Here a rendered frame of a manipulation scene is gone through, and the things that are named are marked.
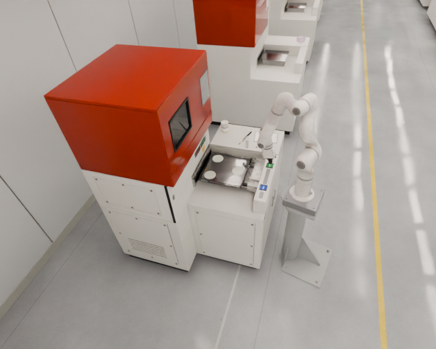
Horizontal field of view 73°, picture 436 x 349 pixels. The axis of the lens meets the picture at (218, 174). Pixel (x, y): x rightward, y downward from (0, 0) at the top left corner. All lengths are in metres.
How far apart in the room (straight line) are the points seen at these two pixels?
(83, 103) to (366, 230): 2.86
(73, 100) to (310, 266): 2.41
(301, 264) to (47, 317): 2.35
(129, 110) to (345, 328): 2.35
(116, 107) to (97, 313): 1.94
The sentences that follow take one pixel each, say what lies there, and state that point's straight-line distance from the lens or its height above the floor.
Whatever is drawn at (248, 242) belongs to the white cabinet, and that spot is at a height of 0.49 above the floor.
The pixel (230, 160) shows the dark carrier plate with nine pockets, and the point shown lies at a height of 0.90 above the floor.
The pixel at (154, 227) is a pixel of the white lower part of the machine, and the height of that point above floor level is 0.69.
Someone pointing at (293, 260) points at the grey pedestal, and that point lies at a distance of 3.07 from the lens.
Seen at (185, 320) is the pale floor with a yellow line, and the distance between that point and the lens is 2.84.
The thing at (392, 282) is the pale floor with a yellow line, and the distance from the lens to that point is 3.24.
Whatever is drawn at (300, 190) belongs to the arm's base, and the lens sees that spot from 2.33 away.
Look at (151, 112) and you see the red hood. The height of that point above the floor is 1.80.
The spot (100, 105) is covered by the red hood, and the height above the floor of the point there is 1.80.
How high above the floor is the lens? 2.64
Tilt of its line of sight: 44 degrees down
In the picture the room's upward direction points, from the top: 5 degrees counter-clockwise
